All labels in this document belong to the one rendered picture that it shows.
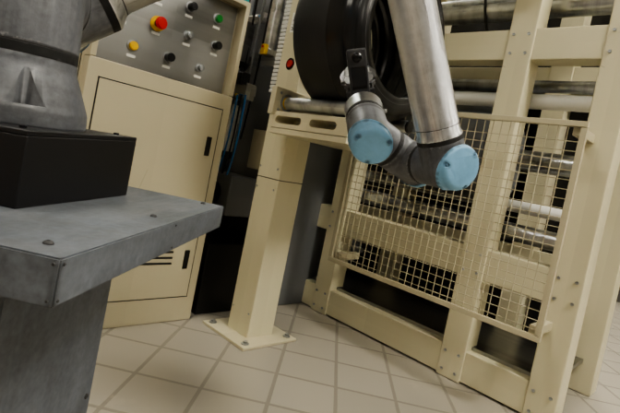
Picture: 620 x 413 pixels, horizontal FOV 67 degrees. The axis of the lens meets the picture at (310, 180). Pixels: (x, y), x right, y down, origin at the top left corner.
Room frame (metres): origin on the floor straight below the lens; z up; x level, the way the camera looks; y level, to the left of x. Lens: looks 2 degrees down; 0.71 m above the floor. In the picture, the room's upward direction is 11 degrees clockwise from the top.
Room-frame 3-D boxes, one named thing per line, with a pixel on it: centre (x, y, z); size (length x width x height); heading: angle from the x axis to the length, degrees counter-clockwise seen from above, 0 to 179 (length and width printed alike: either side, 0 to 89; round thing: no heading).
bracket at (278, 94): (1.79, 0.05, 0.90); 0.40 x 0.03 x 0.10; 136
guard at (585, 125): (1.74, -0.48, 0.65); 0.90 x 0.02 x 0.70; 46
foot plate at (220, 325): (1.83, 0.12, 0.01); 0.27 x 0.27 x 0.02; 46
